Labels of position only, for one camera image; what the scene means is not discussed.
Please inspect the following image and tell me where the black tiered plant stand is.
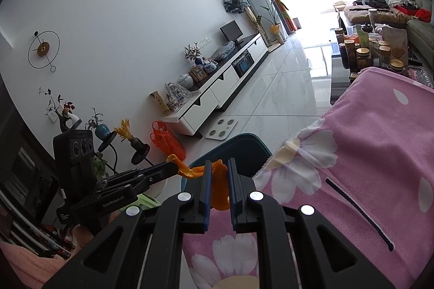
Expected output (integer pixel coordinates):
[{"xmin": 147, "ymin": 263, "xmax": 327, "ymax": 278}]
[{"xmin": 37, "ymin": 87, "xmax": 152, "ymax": 185}]

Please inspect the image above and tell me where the brown kraft snack bag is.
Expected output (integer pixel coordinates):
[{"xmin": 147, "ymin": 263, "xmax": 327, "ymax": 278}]
[{"xmin": 383, "ymin": 26, "xmax": 409, "ymax": 68}]

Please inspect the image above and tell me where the silver metal tray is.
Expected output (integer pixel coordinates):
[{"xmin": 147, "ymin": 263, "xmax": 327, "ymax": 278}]
[{"xmin": 405, "ymin": 65, "xmax": 433, "ymax": 88}]

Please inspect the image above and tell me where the cloth covered standing fan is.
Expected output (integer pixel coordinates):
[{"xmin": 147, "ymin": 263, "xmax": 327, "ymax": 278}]
[{"xmin": 223, "ymin": 0, "xmax": 265, "ymax": 47}]

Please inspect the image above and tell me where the green stool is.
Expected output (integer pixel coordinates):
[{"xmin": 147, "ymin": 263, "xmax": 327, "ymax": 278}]
[{"xmin": 135, "ymin": 193, "xmax": 160, "ymax": 208}]

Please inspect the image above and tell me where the person's left forearm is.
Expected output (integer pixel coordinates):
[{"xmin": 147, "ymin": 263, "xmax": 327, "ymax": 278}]
[{"xmin": 0, "ymin": 240, "xmax": 73, "ymax": 289}]

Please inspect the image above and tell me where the black glass coffee table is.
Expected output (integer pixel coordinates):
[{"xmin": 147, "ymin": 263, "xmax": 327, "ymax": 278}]
[{"xmin": 330, "ymin": 38, "xmax": 360, "ymax": 105}]

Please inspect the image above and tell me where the tall printed box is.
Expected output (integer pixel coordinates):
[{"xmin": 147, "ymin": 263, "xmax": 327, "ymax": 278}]
[{"xmin": 151, "ymin": 91, "xmax": 171, "ymax": 115}]

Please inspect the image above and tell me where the curled orange peel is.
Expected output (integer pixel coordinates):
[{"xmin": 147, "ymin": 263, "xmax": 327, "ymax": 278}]
[{"xmin": 205, "ymin": 159, "xmax": 231, "ymax": 211}]

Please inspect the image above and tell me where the yellow dried flower vase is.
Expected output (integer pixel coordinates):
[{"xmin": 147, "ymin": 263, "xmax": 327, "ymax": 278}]
[{"xmin": 113, "ymin": 119, "xmax": 146, "ymax": 153}]

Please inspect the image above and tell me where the glass ornament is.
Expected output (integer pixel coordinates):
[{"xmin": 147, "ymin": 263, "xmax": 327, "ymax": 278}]
[{"xmin": 165, "ymin": 82, "xmax": 191, "ymax": 112}]

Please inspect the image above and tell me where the brown ottoman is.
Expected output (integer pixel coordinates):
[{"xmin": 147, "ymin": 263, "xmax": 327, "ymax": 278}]
[{"xmin": 343, "ymin": 5, "xmax": 413, "ymax": 24}]

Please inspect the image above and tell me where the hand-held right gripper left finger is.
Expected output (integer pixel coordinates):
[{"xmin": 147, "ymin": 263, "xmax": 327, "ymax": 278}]
[{"xmin": 42, "ymin": 158, "xmax": 218, "ymax": 289}]

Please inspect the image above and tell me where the group of glass jars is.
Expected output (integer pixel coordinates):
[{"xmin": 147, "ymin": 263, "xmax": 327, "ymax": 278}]
[{"xmin": 335, "ymin": 26, "xmax": 407, "ymax": 80}]

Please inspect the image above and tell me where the blue round vase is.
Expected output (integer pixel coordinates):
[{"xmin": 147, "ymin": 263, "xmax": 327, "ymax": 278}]
[{"xmin": 86, "ymin": 107, "xmax": 109, "ymax": 141}]

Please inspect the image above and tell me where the teal trash bin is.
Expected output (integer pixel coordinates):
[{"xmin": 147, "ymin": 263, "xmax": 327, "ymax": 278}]
[{"xmin": 181, "ymin": 132, "xmax": 272, "ymax": 192}]

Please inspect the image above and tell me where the dark bookshelf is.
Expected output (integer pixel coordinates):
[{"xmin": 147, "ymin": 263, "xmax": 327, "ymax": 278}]
[{"xmin": 0, "ymin": 132, "xmax": 74, "ymax": 260}]

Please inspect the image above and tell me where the wooden picture frame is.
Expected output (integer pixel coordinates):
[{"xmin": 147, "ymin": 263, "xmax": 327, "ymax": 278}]
[{"xmin": 189, "ymin": 65, "xmax": 208, "ymax": 83}]

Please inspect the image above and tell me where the person's left hand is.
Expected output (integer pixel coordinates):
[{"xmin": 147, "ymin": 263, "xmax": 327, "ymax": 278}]
[{"xmin": 72, "ymin": 224, "xmax": 100, "ymax": 253}]

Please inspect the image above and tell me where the small bonsai plant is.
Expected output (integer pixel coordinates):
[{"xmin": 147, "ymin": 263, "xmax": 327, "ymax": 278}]
[{"xmin": 184, "ymin": 43, "xmax": 203, "ymax": 68}]

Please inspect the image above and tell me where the small black monitor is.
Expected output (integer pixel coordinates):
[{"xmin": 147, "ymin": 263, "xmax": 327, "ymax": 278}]
[{"xmin": 219, "ymin": 21, "xmax": 244, "ymax": 46}]

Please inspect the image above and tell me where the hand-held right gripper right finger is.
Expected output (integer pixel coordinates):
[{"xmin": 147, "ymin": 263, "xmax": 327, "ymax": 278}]
[{"xmin": 226, "ymin": 158, "xmax": 395, "ymax": 289}]

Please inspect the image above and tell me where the orange plastic bag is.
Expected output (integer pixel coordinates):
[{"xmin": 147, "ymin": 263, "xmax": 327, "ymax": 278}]
[{"xmin": 150, "ymin": 120, "xmax": 187, "ymax": 161}]

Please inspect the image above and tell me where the white black tv cabinet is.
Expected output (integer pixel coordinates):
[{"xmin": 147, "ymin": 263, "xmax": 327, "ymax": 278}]
[{"xmin": 162, "ymin": 33, "xmax": 269, "ymax": 138}]

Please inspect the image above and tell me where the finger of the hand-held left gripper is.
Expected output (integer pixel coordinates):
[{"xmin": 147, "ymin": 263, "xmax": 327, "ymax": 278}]
[{"xmin": 104, "ymin": 161, "xmax": 181, "ymax": 191}]

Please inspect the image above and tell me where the tall plant in yellow pot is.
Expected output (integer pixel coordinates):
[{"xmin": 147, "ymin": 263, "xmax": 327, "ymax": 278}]
[{"xmin": 250, "ymin": 0, "xmax": 293, "ymax": 46}]

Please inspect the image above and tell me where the green sofa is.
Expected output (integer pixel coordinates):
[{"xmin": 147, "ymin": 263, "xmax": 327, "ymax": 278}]
[{"xmin": 406, "ymin": 0, "xmax": 434, "ymax": 49}]

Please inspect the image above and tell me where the patterned plastic bag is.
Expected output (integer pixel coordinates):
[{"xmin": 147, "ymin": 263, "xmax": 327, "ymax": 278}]
[{"xmin": 212, "ymin": 40, "xmax": 235, "ymax": 61}]

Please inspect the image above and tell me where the pink flowered blanket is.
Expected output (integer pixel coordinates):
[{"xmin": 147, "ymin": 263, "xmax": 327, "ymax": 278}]
[{"xmin": 183, "ymin": 67, "xmax": 434, "ymax": 289}]

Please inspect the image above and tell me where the white ceramic jar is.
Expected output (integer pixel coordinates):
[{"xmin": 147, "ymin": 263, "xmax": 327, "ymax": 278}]
[{"xmin": 178, "ymin": 73, "xmax": 194, "ymax": 90}]

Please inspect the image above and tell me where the white bathroom scale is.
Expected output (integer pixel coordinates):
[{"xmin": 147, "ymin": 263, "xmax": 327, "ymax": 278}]
[{"xmin": 205, "ymin": 118, "xmax": 240, "ymax": 141}]

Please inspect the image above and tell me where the round black wall clock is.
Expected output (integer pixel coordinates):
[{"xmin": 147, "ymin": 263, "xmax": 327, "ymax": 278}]
[{"xmin": 27, "ymin": 30, "xmax": 61, "ymax": 73}]

